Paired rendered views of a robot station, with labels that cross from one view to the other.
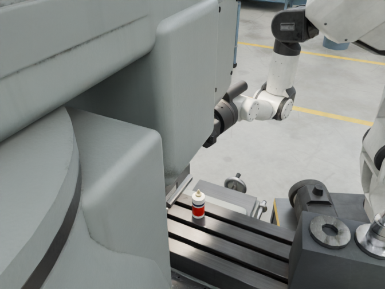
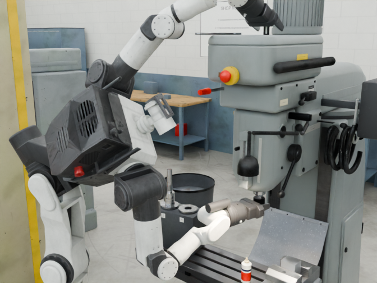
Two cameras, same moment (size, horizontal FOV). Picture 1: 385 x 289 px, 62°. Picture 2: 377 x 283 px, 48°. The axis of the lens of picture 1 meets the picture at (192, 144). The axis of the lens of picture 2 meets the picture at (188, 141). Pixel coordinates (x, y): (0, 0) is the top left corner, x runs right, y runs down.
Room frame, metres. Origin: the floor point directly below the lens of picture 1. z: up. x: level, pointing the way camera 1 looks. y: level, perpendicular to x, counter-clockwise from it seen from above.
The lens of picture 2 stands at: (2.27, 0.11, 1.89)
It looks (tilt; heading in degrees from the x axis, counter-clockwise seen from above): 14 degrees down; 193
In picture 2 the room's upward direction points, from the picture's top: straight up
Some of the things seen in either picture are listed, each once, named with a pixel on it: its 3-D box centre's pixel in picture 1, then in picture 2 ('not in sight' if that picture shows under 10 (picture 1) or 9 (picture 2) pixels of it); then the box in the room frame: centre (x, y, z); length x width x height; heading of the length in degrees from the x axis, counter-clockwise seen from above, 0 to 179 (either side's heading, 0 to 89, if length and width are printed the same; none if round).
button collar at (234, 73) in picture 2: not in sight; (230, 76); (0.88, -0.08, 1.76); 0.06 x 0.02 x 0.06; 65
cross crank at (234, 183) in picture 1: (232, 191); not in sight; (1.12, -0.20, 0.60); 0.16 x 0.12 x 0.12; 155
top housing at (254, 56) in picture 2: not in sight; (267, 56); (0.66, 0.02, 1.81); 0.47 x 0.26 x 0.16; 155
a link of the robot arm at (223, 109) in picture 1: (207, 124); (242, 211); (0.74, -0.04, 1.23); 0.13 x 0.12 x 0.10; 50
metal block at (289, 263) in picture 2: not in sight; (290, 266); (0.74, 0.16, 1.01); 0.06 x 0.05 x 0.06; 62
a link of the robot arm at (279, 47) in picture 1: (292, 30); (141, 197); (1.07, -0.33, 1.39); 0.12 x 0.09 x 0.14; 141
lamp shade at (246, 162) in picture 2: not in sight; (248, 164); (0.92, -0.01, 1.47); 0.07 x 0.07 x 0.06
